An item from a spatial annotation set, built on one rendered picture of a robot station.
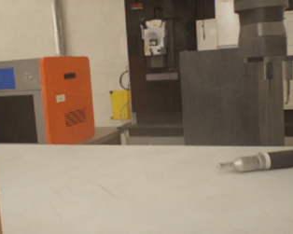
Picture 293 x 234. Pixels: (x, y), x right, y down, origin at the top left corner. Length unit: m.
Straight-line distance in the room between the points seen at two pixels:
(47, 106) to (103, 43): 1.86
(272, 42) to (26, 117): 1.44
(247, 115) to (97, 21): 2.60
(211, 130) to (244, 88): 0.16
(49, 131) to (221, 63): 0.91
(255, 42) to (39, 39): 3.42
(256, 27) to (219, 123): 0.64
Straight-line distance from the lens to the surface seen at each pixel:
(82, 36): 3.67
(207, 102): 1.20
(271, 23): 0.59
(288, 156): 0.64
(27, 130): 1.88
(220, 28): 1.26
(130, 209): 0.49
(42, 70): 1.79
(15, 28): 4.07
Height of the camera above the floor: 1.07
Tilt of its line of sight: 7 degrees down
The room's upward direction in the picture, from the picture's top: 4 degrees counter-clockwise
